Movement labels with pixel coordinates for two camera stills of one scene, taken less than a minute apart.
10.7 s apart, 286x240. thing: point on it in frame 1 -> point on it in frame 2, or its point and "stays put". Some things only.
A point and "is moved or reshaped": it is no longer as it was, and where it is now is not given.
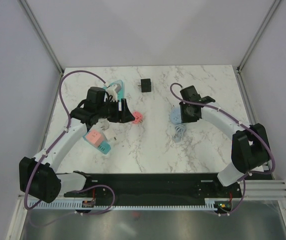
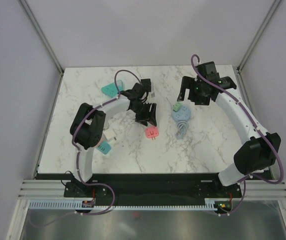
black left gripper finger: x=127 y=116 -> x=152 y=120
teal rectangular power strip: x=104 y=147 stays put
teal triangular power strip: x=119 y=90 stays put
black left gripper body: x=112 y=112 -> x=143 y=115
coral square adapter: x=138 y=117 is moved or reshaped
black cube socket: x=146 y=85 stays put
